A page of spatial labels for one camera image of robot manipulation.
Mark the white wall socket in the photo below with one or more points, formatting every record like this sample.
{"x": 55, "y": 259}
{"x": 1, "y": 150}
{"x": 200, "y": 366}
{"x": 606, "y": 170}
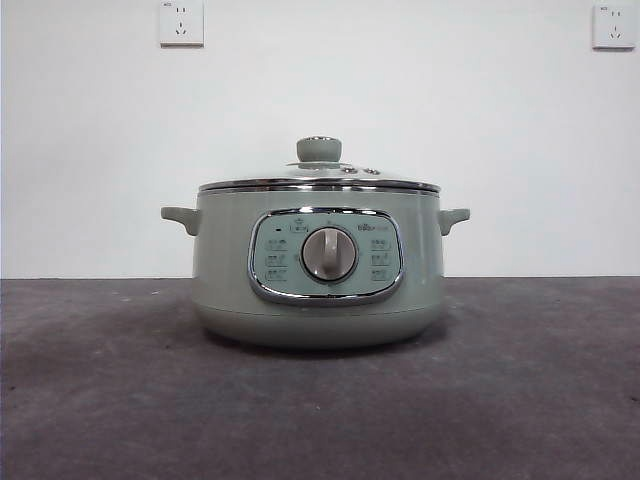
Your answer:
{"x": 182, "y": 25}
{"x": 616, "y": 27}

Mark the glass lid with green knob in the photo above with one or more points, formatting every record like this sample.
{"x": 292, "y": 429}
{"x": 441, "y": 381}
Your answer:
{"x": 318, "y": 150}

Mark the pale green electric cooking pot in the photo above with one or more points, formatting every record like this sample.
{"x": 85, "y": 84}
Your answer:
{"x": 225, "y": 280}

